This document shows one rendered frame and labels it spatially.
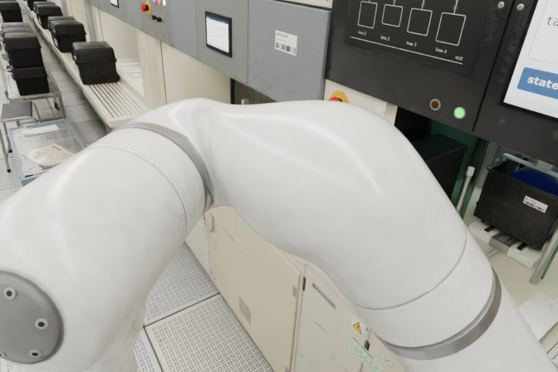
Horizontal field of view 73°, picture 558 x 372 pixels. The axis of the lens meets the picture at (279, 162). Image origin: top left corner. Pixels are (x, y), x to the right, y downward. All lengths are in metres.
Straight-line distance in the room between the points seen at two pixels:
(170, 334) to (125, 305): 1.88
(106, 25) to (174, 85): 1.50
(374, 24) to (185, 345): 1.69
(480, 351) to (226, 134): 0.19
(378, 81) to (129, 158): 0.66
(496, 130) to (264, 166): 0.56
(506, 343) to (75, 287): 0.24
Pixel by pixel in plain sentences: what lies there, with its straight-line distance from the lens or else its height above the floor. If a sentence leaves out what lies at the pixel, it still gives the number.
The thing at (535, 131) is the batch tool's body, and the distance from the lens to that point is 0.69.
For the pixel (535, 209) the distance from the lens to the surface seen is 1.32.
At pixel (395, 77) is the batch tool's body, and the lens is 0.81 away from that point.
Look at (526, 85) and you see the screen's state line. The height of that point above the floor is 1.50.
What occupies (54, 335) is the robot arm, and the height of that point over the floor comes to 1.48.
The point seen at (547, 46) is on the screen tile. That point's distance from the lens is 0.67.
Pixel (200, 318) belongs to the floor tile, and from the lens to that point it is 2.15.
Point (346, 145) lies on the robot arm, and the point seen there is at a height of 1.57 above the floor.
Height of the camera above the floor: 1.64
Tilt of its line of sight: 28 degrees down
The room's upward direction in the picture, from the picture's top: 3 degrees clockwise
